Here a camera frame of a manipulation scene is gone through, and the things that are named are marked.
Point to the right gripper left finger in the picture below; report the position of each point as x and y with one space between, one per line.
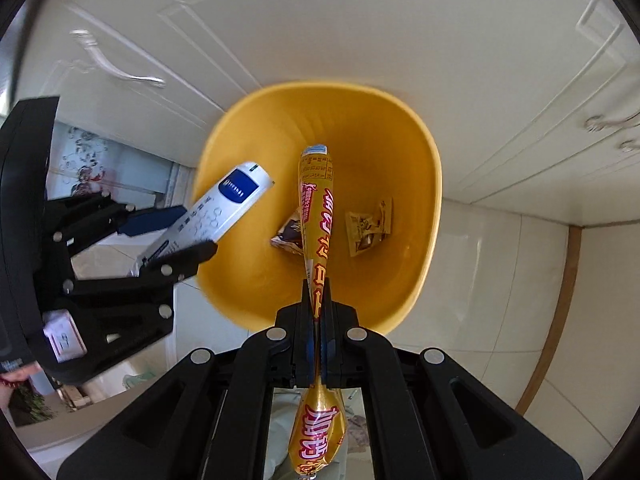
208 417

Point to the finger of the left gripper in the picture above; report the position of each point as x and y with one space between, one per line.
150 222
105 275

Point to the yellow trash bin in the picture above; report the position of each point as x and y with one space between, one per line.
353 208

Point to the cabinet door handle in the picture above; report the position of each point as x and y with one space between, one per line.
117 61

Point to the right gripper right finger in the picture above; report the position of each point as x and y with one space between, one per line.
428 417

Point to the green snack packet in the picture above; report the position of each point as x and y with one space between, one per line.
365 231

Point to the brown snack packet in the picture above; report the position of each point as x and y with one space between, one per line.
289 237

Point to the person left hand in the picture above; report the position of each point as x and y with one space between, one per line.
12 380

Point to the white blue paste tube pouch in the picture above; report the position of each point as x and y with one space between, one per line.
213 215

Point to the yellow biscuit wrapper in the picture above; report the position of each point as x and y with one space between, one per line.
320 425

